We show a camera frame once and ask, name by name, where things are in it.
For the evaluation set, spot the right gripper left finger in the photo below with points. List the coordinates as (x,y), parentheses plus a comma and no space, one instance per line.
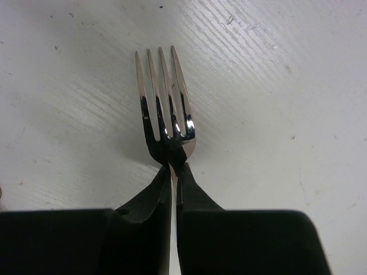
(132,239)

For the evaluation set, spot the silver fork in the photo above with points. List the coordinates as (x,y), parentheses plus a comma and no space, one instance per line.
(167,116)

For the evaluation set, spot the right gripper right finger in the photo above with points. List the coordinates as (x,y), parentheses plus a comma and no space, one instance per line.
(213,240)

